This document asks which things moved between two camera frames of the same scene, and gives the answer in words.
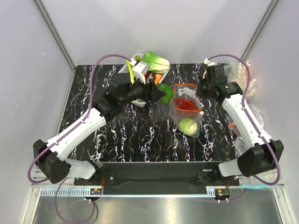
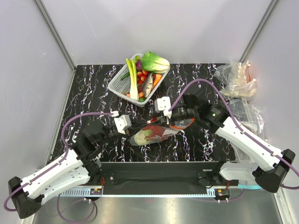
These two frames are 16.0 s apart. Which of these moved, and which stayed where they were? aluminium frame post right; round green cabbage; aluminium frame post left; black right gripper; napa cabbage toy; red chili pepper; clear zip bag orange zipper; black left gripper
Moved: clear zip bag orange zipper; red chili pepper; black left gripper; round green cabbage; black right gripper
Stayed: napa cabbage toy; aluminium frame post right; aluminium frame post left
